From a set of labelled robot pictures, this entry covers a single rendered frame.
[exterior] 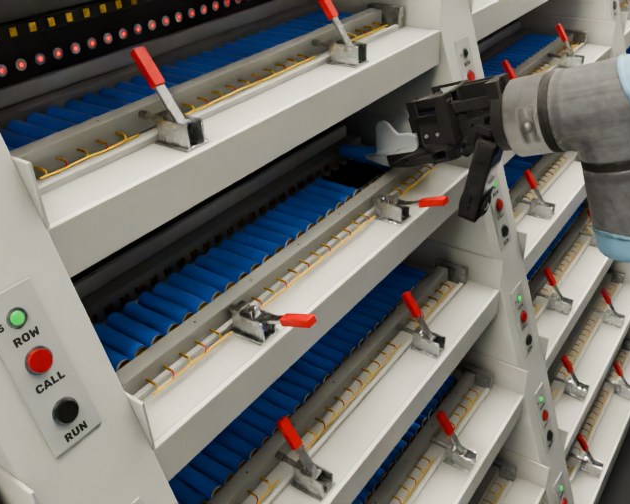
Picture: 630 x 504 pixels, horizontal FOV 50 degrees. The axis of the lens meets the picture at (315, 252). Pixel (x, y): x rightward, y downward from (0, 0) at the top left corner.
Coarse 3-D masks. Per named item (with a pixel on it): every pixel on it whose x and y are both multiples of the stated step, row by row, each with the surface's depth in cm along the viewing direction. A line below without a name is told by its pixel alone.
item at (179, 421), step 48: (240, 192) 84; (432, 192) 89; (384, 240) 79; (288, 288) 71; (336, 288) 71; (288, 336) 66; (192, 384) 60; (240, 384) 61; (144, 432) 53; (192, 432) 57
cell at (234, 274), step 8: (200, 256) 74; (200, 264) 73; (208, 264) 73; (216, 264) 72; (224, 264) 72; (216, 272) 72; (224, 272) 72; (232, 272) 71; (240, 272) 71; (232, 280) 71
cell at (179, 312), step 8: (144, 296) 68; (152, 296) 68; (144, 304) 68; (152, 304) 67; (160, 304) 67; (168, 304) 67; (176, 304) 67; (160, 312) 67; (168, 312) 66; (176, 312) 66; (184, 312) 65; (192, 312) 66; (176, 320) 65
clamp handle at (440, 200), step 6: (396, 198) 81; (426, 198) 79; (432, 198) 79; (438, 198) 78; (444, 198) 77; (396, 204) 82; (402, 204) 81; (408, 204) 80; (414, 204) 80; (420, 204) 79; (426, 204) 79; (432, 204) 78; (438, 204) 78; (444, 204) 77
